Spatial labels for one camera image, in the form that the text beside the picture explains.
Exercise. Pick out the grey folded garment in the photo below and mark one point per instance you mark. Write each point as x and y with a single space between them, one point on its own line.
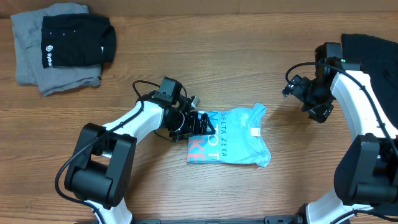
27 30

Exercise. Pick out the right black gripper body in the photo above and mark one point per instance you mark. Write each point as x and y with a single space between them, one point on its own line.
302 94

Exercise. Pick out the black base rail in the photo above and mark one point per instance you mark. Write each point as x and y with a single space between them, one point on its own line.
211 221

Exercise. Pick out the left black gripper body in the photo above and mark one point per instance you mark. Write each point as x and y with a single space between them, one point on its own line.
185 125

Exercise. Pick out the black folded garment with logo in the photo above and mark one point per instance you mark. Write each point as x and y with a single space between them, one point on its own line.
77 40

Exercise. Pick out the black garment at right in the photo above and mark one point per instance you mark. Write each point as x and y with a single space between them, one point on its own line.
379 59

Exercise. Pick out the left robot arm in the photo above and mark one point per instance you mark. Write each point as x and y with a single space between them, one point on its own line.
98 173

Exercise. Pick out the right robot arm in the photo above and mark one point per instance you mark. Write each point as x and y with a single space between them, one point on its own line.
365 180

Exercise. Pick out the light blue printed t-shirt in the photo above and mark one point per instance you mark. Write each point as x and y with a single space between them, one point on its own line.
237 138

